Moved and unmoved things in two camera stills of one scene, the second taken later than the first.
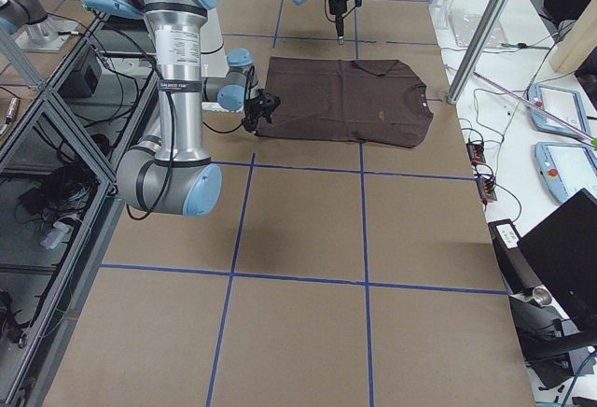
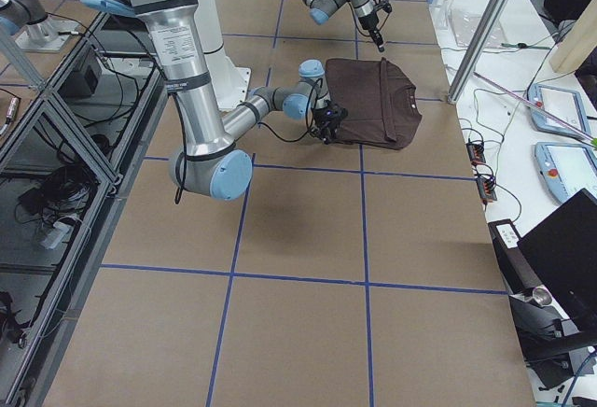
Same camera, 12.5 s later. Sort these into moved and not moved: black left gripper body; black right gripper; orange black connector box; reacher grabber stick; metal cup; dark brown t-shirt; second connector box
Moved: black left gripper body; black right gripper; dark brown t-shirt
Not moved: reacher grabber stick; metal cup; second connector box; orange black connector box
